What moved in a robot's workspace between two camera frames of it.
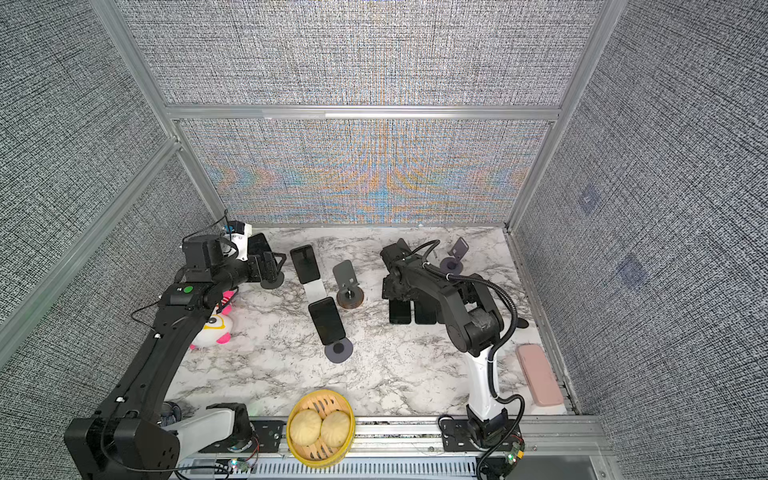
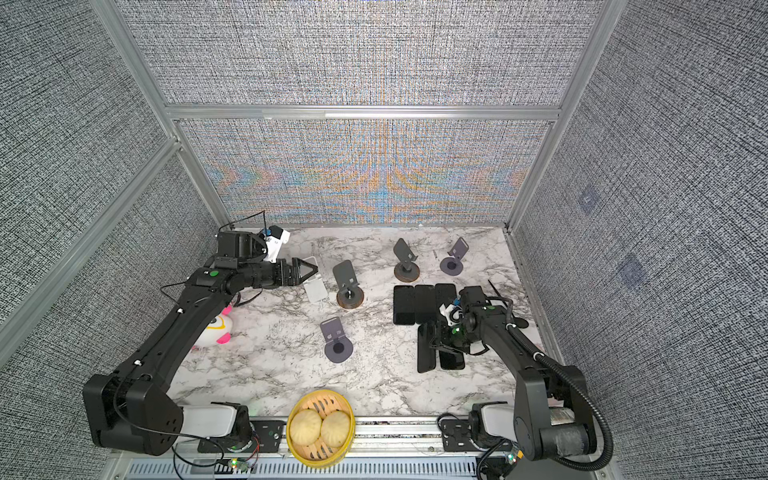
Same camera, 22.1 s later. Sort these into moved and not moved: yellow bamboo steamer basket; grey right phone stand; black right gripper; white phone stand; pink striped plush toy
Moved: black right gripper
Not moved: white phone stand; yellow bamboo steamer basket; pink striped plush toy; grey right phone stand
